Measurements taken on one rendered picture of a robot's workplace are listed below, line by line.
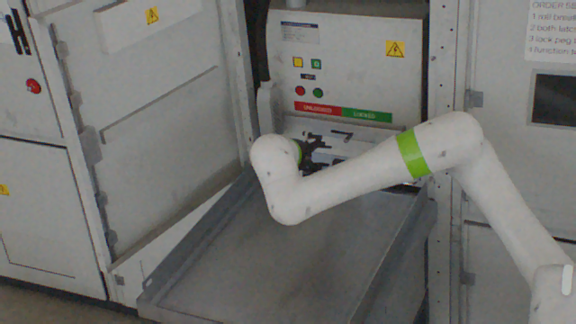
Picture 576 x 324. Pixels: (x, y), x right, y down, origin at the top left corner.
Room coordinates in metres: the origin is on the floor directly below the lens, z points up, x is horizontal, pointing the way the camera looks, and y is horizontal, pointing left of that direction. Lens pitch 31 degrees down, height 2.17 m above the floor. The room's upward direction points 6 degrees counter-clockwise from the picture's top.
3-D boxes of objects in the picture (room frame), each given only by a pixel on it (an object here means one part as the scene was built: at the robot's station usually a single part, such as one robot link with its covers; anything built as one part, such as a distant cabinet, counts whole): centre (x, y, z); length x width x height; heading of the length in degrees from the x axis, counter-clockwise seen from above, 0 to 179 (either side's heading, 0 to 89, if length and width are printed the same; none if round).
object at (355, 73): (2.07, -0.19, 1.15); 0.48 x 0.01 x 0.48; 62
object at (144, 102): (1.98, 0.34, 1.21); 0.63 x 0.07 x 0.74; 140
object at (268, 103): (2.10, 0.03, 1.09); 0.08 x 0.05 x 0.17; 152
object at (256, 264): (1.73, -0.01, 0.82); 0.68 x 0.62 x 0.06; 152
